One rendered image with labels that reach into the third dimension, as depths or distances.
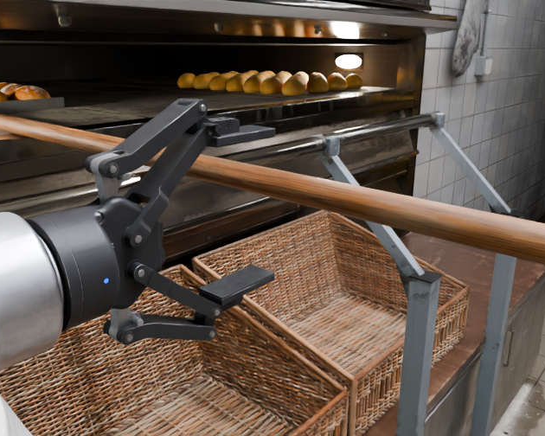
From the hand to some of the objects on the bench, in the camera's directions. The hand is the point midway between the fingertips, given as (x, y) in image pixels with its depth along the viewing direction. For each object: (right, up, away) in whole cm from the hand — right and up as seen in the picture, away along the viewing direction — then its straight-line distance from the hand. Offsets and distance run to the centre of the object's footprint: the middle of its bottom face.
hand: (255, 207), depth 47 cm
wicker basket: (+18, -35, +90) cm, 98 cm away
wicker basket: (-20, -49, +48) cm, 71 cm away
